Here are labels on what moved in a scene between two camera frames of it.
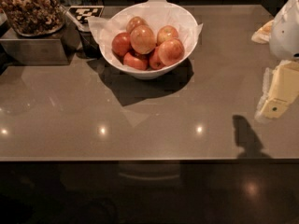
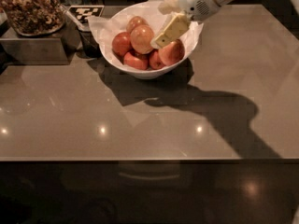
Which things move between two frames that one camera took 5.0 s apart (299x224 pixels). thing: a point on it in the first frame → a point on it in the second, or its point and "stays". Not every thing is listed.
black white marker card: x=83 y=12 stays
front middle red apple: x=155 y=60 stays
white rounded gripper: x=286 y=32 → x=195 y=2
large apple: x=143 y=40 stays
